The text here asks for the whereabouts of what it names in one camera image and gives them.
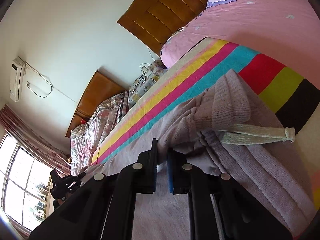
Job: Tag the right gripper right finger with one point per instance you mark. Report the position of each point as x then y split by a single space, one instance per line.
219 207

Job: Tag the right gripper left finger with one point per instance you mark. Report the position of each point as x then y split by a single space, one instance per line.
104 207

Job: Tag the lilac sweatpants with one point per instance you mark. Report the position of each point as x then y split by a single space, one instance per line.
273 173

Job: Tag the window with bars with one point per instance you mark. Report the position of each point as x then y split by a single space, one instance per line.
25 185

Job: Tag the pink floral curtain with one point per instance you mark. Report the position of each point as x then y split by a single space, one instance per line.
39 147

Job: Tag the floral pink comforter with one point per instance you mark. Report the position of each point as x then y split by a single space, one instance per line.
86 138

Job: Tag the left wooden headboard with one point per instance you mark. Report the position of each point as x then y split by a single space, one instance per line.
99 88

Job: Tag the wooden headboard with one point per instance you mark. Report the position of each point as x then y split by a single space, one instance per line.
153 22
99 88

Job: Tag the nightstand with floral cloth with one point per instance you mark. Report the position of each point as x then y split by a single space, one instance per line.
142 84

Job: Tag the white air conditioner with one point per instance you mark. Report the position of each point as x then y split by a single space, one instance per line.
16 78

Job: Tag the rainbow striped blanket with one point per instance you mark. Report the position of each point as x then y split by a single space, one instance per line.
291 97

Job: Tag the white power strip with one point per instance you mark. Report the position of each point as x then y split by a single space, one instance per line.
146 69

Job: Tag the pink bed sheet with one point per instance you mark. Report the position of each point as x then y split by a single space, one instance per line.
286 30

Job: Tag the right wooden headboard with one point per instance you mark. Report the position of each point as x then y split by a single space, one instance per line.
153 22

